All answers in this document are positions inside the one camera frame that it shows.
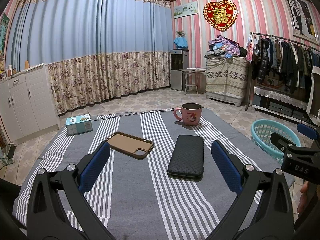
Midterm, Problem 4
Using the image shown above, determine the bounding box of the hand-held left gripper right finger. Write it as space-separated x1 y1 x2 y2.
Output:
211 140 294 240

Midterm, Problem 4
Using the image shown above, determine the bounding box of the small metal table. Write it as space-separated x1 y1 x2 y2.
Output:
179 68 207 96

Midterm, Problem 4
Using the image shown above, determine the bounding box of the teal plastic basket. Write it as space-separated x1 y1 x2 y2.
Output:
251 119 302 161

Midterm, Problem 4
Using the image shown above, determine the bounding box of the cabinet under patterned cloth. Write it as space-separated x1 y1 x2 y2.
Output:
205 56 250 107

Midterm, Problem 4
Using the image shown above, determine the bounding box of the low shelf with lace cloth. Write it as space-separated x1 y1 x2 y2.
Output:
251 85 315 125

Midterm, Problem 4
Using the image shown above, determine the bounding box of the grey water dispenser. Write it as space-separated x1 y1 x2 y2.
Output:
170 49 190 92

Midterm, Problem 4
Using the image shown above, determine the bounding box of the brown phone case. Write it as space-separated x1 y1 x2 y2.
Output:
106 131 154 160

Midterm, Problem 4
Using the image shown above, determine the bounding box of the black textured wallet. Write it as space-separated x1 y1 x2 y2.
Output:
167 134 205 180

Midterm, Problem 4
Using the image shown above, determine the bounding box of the pile of clothes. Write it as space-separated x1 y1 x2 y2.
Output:
204 35 248 59

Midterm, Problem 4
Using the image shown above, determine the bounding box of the metal clothes rack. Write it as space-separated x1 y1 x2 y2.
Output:
245 32 320 112

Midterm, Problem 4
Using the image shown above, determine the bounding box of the wall poster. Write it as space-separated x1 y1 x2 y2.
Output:
284 0 320 45

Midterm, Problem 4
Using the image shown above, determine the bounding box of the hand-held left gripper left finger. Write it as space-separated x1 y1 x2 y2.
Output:
26 141 112 240

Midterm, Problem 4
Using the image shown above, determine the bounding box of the blue wrapped plant pot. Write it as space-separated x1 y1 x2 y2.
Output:
174 30 188 50

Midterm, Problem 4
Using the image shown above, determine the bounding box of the person's right hand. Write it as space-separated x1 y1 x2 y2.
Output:
297 182 312 214

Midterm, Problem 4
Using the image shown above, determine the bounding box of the red heart wall decoration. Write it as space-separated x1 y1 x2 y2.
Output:
203 0 238 32

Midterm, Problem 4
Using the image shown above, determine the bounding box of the grey white striped tablecloth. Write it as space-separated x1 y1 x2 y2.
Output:
12 109 297 240

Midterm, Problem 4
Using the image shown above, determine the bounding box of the grey metal stand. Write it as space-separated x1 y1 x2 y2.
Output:
6 143 16 160

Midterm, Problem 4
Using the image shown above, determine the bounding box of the pink cartoon cup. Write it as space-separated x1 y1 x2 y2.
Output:
173 102 202 127

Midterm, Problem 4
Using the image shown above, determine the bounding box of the colourful wall painting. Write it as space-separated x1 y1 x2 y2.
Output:
0 14 10 55

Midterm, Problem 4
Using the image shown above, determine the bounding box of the blue and floral curtain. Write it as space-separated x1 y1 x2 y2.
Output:
7 0 174 115

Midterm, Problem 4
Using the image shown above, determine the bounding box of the pink hanging bag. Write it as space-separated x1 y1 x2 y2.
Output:
245 36 259 64

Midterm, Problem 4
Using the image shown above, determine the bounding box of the landscape wall picture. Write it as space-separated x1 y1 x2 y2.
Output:
173 1 199 19

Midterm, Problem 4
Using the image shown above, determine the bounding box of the light blue tissue box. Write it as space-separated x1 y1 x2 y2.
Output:
65 114 93 136

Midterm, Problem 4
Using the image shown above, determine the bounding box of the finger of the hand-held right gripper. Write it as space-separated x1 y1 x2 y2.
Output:
270 132 302 155
297 123 320 140

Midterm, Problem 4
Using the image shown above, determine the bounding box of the small colourful picture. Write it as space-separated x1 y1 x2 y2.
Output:
0 57 8 80

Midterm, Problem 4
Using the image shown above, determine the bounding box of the white cabinet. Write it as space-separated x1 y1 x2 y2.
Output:
0 64 60 144

